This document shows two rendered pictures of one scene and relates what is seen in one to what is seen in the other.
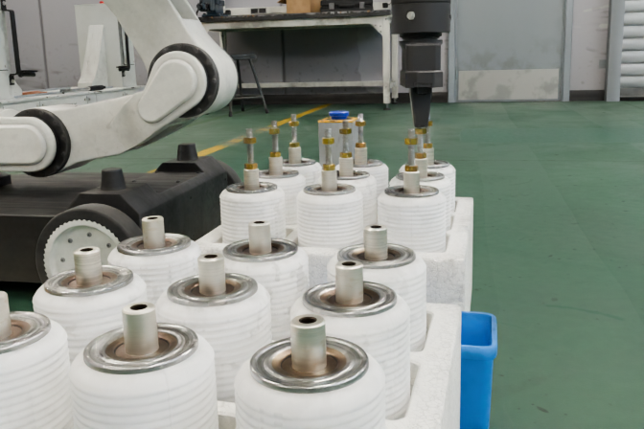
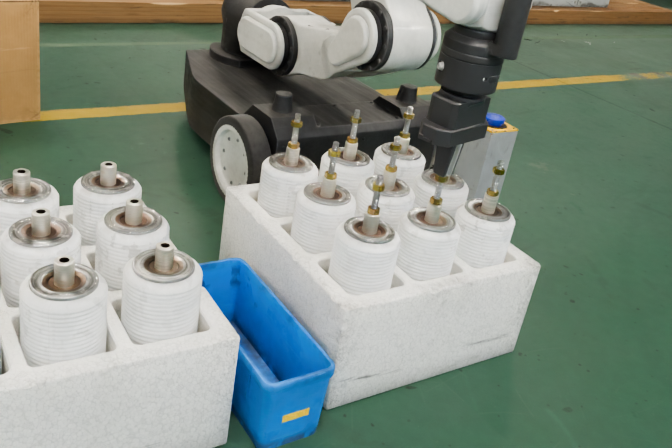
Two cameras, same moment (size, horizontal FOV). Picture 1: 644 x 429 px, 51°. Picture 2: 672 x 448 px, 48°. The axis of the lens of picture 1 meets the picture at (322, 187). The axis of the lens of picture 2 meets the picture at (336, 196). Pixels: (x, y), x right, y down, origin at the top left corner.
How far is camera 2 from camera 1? 77 cm
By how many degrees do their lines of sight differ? 40
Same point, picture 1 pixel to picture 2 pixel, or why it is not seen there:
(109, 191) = (271, 112)
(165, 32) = not seen: outside the picture
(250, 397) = not seen: outside the picture
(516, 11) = not seen: outside the picture
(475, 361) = (260, 387)
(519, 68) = not seen: outside the picture
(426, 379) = (92, 360)
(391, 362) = (46, 332)
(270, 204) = (285, 183)
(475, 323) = (324, 365)
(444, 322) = (196, 339)
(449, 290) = (333, 328)
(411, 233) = (339, 265)
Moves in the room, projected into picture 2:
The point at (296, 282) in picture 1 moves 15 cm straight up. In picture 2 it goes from (128, 254) to (133, 149)
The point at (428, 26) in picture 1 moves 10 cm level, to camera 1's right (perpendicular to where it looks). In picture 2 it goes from (451, 83) to (513, 108)
